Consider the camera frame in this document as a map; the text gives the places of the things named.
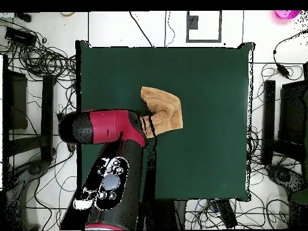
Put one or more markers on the tan terry towel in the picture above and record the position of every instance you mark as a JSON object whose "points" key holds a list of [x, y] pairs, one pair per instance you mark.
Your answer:
{"points": [[166, 108]]}

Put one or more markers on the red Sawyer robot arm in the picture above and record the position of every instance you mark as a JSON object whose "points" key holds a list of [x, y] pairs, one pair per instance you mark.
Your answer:
{"points": [[108, 125]]}

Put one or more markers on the dark green table cloth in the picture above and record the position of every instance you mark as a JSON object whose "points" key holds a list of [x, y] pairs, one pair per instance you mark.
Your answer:
{"points": [[204, 96]]}

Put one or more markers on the long black power strip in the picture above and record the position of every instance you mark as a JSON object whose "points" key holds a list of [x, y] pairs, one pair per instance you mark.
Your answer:
{"points": [[226, 213]]}

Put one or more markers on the grey chair base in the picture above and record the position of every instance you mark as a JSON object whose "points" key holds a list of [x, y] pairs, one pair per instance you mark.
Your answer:
{"points": [[35, 169], [284, 175]]}

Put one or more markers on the small black device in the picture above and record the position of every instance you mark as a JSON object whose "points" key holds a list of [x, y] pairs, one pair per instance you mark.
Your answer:
{"points": [[25, 17]]}

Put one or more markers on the pink round object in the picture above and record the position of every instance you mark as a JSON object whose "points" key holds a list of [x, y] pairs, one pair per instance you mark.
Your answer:
{"points": [[286, 14]]}

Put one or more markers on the black power strip red switch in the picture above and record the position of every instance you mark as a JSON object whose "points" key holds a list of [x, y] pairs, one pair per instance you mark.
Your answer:
{"points": [[71, 147]]}

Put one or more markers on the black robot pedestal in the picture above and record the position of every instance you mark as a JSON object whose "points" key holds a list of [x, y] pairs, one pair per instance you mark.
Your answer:
{"points": [[168, 214]]}

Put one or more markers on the black stand post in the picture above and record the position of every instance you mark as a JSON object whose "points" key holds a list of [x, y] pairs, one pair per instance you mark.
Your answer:
{"points": [[47, 118], [269, 122]]}

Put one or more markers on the grey rectangular frame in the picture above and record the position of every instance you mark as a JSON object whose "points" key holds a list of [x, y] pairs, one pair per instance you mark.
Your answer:
{"points": [[192, 22]]}

